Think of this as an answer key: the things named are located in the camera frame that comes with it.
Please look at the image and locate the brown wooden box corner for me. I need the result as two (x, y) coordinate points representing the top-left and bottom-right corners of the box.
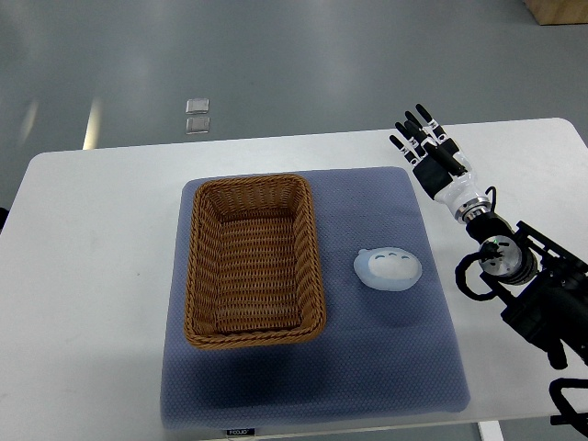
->
(524, 0), (587, 26)

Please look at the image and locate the lower metal floor plate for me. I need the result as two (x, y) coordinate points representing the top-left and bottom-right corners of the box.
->
(186, 117), (210, 134)

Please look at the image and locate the blue fabric mat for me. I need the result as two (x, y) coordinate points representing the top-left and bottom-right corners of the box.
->
(161, 167), (469, 430)

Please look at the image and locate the brown wicker basket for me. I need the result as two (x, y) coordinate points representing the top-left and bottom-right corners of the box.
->
(184, 174), (326, 350)

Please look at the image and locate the metal floor plate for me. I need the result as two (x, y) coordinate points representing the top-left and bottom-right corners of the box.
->
(186, 117), (210, 134)
(186, 97), (209, 115)

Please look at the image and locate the blue white plush toy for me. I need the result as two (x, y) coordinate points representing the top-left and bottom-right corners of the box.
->
(354, 247), (423, 292)

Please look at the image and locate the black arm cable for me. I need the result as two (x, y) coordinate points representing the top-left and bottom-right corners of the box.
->
(453, 251), (500, 302)

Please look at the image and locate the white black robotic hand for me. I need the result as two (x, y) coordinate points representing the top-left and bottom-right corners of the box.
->
(389, 103), (491, 222)

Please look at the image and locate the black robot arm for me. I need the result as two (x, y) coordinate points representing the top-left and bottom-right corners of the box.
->
(390, 105), (587, 371)

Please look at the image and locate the white table leg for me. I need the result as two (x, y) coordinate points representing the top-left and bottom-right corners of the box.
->
(478, 420), (504, 441)

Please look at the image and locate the upper metal floor plate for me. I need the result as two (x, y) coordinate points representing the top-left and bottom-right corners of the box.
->
(186, 97), (209, 115)

